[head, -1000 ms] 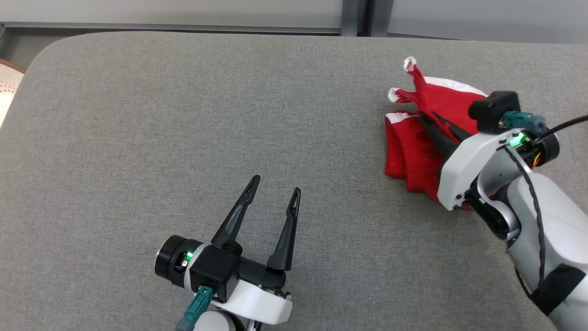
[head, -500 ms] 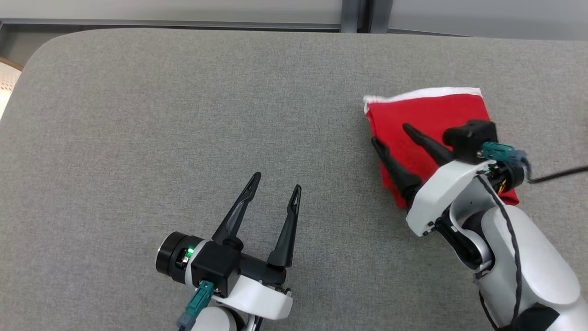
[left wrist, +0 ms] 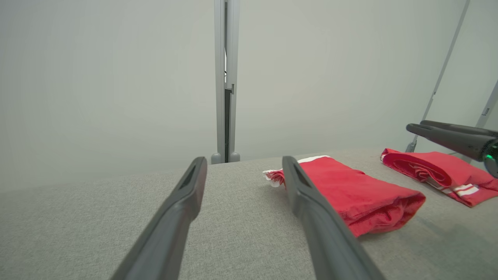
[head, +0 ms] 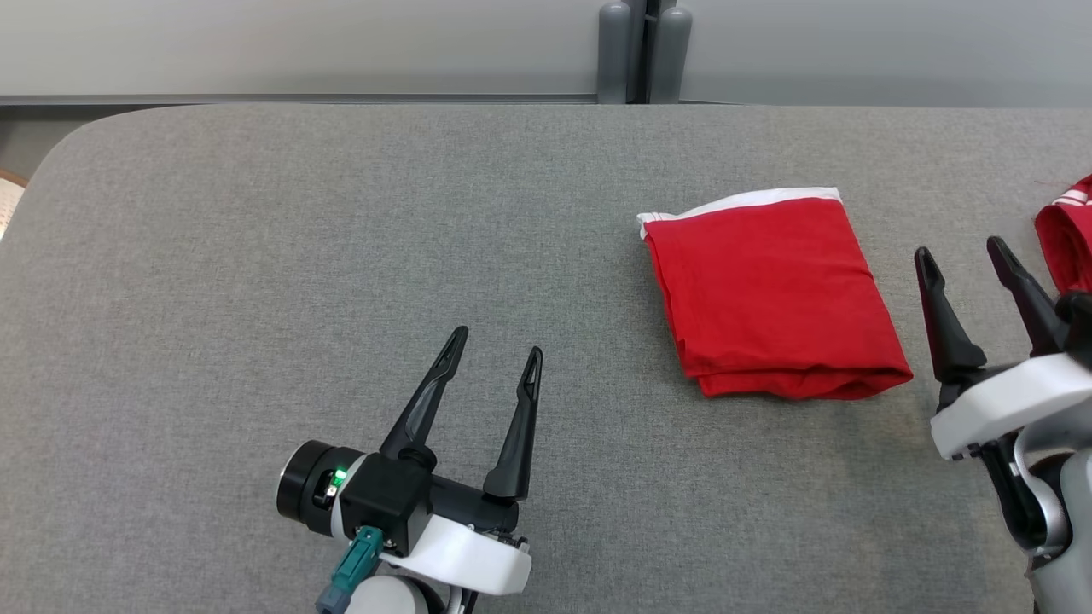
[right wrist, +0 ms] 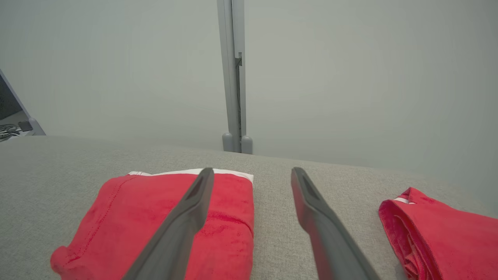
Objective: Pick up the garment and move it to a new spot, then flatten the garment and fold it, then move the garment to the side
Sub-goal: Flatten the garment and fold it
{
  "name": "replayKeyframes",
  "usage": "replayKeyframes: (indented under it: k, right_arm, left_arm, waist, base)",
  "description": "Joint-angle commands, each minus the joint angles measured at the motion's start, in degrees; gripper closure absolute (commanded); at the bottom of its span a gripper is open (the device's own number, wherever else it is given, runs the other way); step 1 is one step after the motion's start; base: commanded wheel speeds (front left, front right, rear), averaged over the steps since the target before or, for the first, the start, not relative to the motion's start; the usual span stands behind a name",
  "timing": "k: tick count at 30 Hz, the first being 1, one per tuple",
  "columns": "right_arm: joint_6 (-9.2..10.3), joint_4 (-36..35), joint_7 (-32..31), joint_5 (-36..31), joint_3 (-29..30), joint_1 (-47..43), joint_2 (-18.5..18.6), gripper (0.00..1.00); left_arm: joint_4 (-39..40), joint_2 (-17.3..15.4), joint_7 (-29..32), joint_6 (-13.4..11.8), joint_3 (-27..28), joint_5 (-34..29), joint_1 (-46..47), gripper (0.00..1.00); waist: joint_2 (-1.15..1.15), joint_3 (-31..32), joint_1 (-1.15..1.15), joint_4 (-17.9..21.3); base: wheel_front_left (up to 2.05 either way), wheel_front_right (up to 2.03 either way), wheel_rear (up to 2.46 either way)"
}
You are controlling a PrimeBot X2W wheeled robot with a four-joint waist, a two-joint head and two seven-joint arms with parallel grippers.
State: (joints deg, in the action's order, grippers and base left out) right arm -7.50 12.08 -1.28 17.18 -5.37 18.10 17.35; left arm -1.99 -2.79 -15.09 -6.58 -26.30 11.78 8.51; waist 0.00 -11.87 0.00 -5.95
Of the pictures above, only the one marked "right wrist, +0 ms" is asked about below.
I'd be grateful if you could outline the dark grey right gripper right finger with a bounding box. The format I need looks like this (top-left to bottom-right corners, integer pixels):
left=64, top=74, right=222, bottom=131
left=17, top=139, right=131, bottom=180
left=291, top=167, right=382, bottom=280

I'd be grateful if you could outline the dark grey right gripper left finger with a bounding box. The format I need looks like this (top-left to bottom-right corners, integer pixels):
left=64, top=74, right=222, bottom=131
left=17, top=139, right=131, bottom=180
left=123, top=168, right=215, bottom=280

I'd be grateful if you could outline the red and white shirt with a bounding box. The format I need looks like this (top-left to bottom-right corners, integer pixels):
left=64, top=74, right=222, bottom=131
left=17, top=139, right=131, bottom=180
left=50, top=168, right=255, bottom=280
left=378, top=187, right=498, bottom=280

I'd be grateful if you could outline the grey metal partition post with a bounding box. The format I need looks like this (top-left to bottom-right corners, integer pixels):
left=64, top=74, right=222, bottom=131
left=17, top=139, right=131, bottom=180
left=217, top=0, right=247, bottom=153

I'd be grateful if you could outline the black cable bundle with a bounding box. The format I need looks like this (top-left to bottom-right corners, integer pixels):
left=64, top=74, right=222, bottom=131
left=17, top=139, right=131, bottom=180
left=0, top=124, right=21, bottom=141

